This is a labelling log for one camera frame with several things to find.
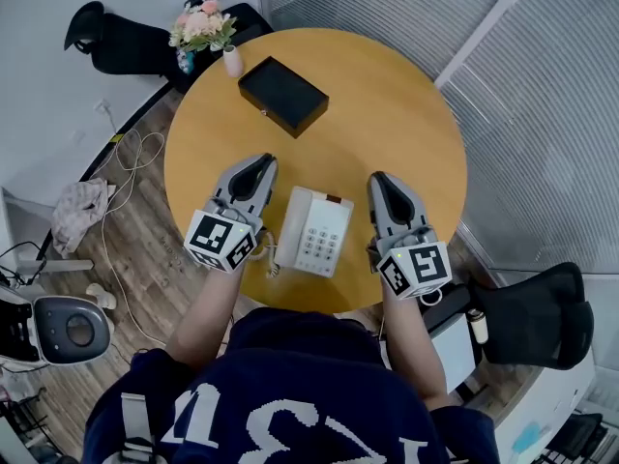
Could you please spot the white cylindrical bottle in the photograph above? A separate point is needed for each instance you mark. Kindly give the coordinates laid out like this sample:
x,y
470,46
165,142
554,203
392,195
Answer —
x,y
479,327

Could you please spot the blue patterned vase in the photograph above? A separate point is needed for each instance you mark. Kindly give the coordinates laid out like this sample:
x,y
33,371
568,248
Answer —
x,y
185,62

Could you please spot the black office chair with headrest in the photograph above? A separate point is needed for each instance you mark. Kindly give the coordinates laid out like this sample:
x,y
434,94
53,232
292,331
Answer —
x,y
126,46

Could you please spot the crumpled grey cloth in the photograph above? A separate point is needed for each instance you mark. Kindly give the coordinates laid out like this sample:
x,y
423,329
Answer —
x,y
77,211

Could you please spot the grey and white machine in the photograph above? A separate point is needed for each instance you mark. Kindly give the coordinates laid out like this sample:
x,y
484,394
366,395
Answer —
x,y
67,329

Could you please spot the black rectangular box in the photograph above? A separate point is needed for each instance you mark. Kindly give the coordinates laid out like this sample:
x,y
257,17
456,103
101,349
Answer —
x,y
283,92

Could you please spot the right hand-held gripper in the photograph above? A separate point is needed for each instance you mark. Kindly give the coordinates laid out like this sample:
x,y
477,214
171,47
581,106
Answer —
x,y
425,264

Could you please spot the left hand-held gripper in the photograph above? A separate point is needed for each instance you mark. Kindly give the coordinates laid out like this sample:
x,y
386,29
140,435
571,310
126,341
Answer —
x,y
213,240

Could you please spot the white window blinds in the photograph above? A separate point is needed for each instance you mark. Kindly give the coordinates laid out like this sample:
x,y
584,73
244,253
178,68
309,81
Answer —
x,y
541,114

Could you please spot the white desk telephone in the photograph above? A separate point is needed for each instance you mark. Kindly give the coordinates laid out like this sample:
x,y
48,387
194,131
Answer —
x,y
319,230

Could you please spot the black mesh office chair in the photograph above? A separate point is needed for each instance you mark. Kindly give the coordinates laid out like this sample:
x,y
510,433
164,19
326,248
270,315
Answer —
x,y
537,317

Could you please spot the person's left forearm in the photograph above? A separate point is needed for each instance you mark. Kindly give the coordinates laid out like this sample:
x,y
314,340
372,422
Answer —
x,y
208,312

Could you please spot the white side cabinet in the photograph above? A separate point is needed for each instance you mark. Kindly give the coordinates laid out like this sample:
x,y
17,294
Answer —
x,y
457,351

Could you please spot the pink flower bouquet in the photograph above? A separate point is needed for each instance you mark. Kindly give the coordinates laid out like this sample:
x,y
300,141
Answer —
x,y
203,24

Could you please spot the white desk frame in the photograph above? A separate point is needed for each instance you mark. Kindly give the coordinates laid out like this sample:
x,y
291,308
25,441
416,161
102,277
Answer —
x,y
29,240

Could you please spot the white wall socket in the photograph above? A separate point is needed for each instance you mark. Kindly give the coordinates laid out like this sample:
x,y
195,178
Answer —
x,y
102,106

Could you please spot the small pink vase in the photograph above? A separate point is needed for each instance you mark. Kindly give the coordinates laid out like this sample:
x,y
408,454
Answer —
x,y
233,62

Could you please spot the person's navy printed shirt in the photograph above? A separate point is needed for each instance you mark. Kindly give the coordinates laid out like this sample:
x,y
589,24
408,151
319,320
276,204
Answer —
x,y
300,394

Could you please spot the person's right forearm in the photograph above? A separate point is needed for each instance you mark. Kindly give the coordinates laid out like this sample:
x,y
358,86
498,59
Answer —
x,y
411,346

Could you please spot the beige slipper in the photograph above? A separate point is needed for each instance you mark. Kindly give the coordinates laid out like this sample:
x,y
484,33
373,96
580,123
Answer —
x,y
101,295

